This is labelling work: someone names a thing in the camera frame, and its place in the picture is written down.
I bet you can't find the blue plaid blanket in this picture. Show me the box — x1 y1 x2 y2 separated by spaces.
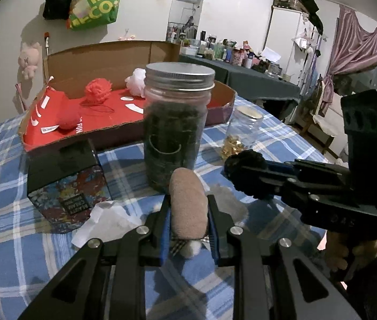
0 95 352 320

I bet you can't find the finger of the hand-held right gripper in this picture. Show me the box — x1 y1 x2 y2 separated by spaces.
252 173 312 205
264 159 352 179

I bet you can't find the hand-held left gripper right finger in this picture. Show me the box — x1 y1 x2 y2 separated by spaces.
207 193 363 320

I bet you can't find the small pink plush toy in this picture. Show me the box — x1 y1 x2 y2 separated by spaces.
118 28 137 41

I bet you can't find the white mesh bath pouf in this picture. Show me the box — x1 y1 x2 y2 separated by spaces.
124 68 147 97

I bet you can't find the wall mirror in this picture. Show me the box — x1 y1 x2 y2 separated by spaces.
167 0 209 44

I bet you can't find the beige powder puff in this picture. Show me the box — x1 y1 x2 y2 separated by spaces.
168 168 208 241

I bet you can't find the white tissue paper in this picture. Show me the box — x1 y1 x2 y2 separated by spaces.
71 201 142 249

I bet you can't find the black patterned box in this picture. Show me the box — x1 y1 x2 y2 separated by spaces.
26 138 109 234

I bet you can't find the white wardrobe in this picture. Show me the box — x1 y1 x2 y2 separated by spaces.
264 5 312 84

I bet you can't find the black fuzzy scrunchie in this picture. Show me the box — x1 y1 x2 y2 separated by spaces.
223 150 267 194

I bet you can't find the side table dark green cloth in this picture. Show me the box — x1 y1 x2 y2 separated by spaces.
179 55 301 110

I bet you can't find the pink curtain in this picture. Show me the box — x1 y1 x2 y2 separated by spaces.
324 5 377 107

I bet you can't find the black clothing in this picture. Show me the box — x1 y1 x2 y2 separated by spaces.
292 0 324 35

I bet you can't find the red round pad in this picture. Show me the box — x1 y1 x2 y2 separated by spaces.
56 103 81 130

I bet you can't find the pink striped stick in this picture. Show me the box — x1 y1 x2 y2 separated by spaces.
15 82 27 112

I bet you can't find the green tote bag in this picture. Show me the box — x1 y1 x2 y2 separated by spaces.
66 0 123 30

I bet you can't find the wooden chair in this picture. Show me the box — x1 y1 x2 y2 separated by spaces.
295 77 339 154

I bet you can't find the suitcase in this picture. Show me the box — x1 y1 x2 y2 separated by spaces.
272 0 309 10

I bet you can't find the orange mesh bath sponge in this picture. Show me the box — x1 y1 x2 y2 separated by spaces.
85 78 112 102

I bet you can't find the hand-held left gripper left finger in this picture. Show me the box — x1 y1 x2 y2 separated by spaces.
18 195 172 320

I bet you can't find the pink bear plush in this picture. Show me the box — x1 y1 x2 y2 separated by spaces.
18 42 42 81

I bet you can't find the glass jar with metal lid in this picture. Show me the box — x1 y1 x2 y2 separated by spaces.
143 62 216 194

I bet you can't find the cardboard box red inside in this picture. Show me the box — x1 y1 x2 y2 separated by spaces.
18 41 236 152

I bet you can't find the person's right hand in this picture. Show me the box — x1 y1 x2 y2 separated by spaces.
324 231 377 274

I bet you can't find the clear jar of gold capsules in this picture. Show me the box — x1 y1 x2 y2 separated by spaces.
221 106 264 161

